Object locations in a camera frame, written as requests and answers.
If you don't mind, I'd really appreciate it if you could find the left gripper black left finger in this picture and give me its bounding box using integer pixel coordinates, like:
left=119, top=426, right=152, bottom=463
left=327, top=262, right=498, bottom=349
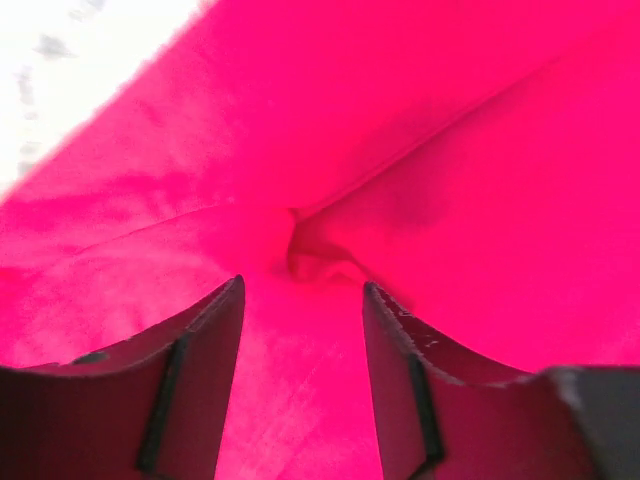
left=1, top=277, right=245, bottom=480

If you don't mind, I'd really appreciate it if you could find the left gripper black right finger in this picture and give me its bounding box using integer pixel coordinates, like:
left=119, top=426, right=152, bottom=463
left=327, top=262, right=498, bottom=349
left=363, top=282, right=639, bottom=479

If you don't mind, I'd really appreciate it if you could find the crimson red t-shirt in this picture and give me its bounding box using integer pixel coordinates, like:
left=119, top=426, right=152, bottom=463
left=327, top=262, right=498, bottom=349
left=1, top=1, right=639, bottom=479

